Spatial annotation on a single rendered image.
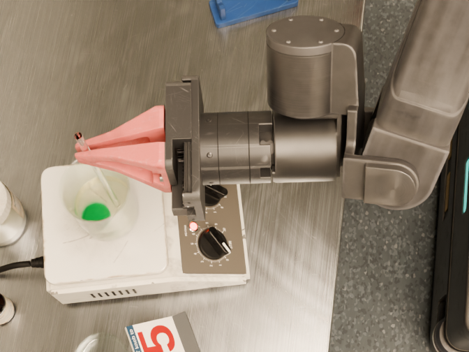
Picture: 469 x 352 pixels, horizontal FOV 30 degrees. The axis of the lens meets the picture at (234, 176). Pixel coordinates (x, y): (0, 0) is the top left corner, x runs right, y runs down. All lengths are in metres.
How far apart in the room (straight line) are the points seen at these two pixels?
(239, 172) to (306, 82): 0.09
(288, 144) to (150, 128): 0.11
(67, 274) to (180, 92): 0.26
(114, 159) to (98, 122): 0.32
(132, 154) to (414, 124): 0.21
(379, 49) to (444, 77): 1.25
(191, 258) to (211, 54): 0.26
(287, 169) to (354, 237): 1.06
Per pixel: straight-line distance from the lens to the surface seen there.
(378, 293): 1.70
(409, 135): 0.64
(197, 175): 0.65
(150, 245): 0.85
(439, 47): 0.61
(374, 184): 0.64
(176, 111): 0.67
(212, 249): 0.88
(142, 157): 0.66
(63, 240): 0.87
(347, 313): 1.69
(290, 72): 0.63
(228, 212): 0.91
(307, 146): 0.66
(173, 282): 0.87
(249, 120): 0.67
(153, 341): 0.90
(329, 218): 0.95
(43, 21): 1.06
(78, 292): 0.88
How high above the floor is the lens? 1.66
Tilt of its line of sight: 72 degrees down
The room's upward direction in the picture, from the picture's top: 5 degrees counter-clockwise
